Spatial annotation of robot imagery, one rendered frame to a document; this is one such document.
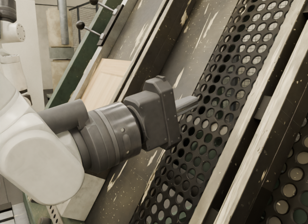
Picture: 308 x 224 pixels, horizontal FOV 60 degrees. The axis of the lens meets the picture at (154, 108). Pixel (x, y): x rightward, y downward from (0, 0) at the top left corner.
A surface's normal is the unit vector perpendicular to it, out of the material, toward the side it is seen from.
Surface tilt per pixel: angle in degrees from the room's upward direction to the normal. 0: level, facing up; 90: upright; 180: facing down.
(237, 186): 58
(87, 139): 75
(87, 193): 90
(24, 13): 90
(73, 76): 90
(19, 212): 0
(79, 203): 90
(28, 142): 99
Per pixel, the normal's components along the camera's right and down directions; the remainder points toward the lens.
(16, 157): 0.56, 0.33
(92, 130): 0.26, -0.50
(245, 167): -0.72, -0.41
